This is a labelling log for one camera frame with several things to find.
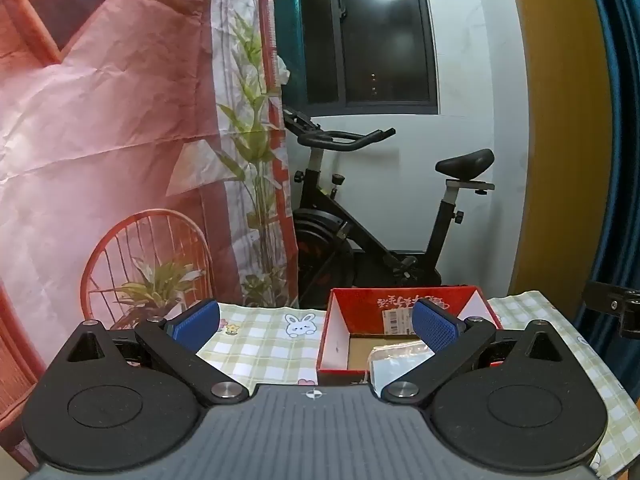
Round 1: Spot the blue curtain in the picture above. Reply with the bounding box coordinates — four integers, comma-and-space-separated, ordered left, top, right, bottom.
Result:
572, 0, 640, 401

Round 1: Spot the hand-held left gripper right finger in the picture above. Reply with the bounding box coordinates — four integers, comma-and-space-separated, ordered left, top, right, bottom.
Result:
382, 299, 568, 406

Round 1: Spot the clear plastic packet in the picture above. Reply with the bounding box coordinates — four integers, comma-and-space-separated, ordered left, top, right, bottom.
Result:
367, 344, 437, 392

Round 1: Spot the pink printed backdrop cloth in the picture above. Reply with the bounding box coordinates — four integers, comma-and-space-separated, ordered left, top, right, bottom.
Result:
0, 0, 301, 466

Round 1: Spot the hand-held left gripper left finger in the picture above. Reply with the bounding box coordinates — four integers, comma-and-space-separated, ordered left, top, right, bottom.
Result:
65, 299, 250, 406

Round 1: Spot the black exercise bike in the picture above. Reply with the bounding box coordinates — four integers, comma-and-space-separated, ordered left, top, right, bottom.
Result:
282, 107, 496, 311

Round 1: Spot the yellow wooden door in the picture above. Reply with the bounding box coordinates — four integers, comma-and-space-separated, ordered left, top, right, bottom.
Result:
505, 0, 616, 306

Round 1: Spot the checked bunny print tablecloth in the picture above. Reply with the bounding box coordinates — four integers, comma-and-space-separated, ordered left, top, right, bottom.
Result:
195, 290, 628, 478

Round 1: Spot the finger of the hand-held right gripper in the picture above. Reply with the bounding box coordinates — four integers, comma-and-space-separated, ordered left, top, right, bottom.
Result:
582, 280, 640, 341

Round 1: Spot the red cardboard box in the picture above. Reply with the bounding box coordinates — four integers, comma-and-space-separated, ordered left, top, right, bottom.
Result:
316, 285, 503, 386

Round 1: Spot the dark window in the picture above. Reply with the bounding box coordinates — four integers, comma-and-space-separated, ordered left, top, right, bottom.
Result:
272, 0, 441, 116

